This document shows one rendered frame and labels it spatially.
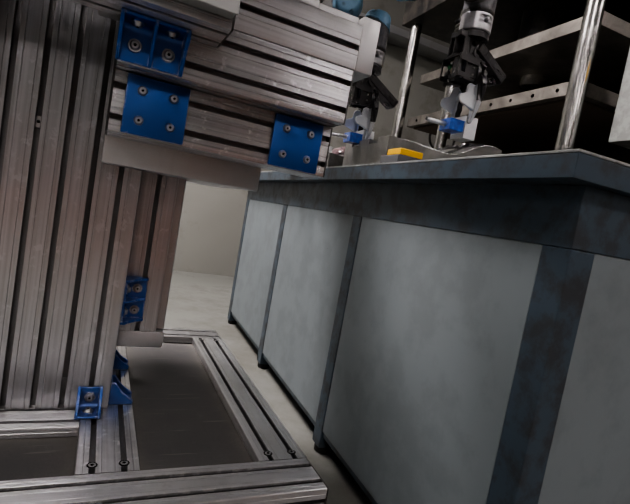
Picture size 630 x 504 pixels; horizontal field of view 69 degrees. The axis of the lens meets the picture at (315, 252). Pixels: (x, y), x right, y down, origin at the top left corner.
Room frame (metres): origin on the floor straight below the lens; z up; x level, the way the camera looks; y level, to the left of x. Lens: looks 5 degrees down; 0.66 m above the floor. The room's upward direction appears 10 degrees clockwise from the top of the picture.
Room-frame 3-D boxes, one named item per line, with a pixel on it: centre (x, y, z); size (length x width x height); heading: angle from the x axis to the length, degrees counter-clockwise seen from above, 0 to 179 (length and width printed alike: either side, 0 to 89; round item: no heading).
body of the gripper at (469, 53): (1.16, -0.28, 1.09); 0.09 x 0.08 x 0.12; 113
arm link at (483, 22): (1.16, -0.29, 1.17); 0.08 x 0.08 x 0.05
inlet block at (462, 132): (1.15, -0.27, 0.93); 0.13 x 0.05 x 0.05; 113
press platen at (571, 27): (2.34, -0.95, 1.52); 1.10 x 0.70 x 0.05; 23
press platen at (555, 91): (2.33, -0.94, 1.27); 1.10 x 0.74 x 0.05; 23
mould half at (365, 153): (1.43, -0.32, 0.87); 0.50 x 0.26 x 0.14; 113
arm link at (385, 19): (1.39, -0.06, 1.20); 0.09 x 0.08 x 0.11; 93
